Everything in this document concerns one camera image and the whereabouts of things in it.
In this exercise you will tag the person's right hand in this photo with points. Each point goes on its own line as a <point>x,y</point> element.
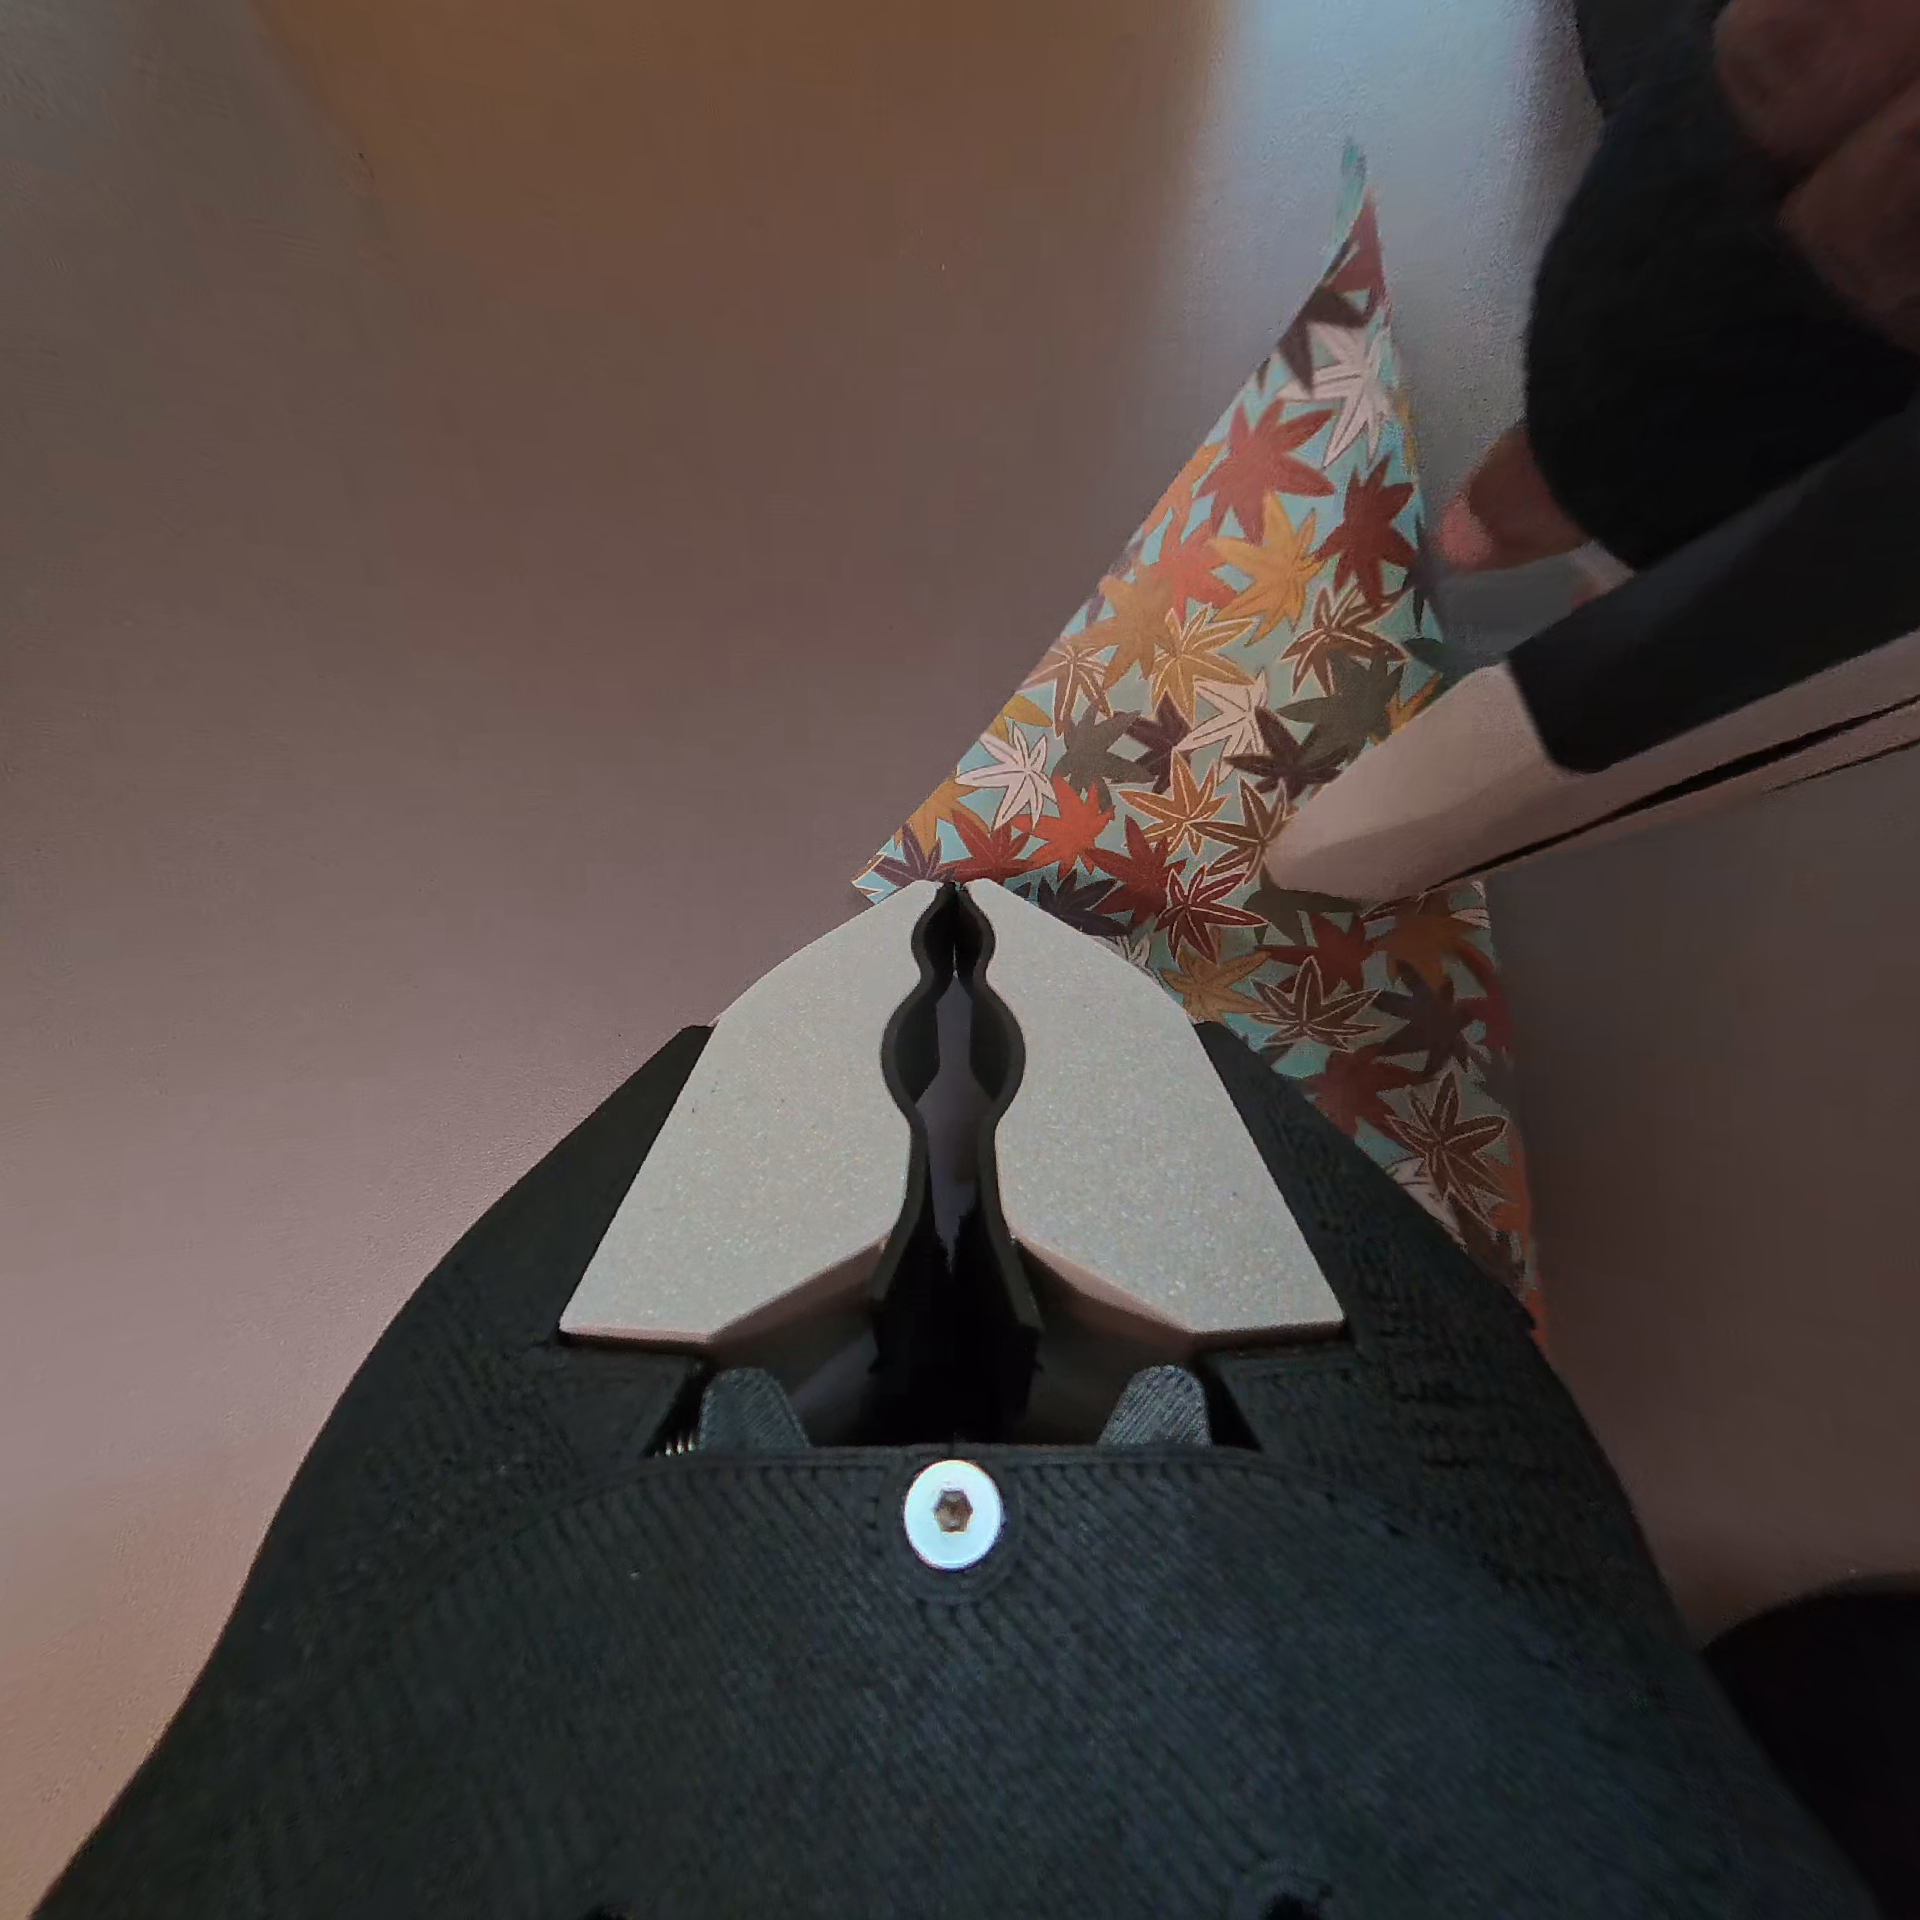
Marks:
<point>1847,131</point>

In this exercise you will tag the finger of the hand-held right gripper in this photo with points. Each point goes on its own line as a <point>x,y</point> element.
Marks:
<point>1442,797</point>

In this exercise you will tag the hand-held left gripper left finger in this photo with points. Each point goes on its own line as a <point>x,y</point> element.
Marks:
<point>753,1175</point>

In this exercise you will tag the maple leaf origami paper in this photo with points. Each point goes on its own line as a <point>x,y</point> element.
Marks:
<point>1229,722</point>

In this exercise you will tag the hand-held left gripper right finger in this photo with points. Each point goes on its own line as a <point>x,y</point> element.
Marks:
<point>1152,1175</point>

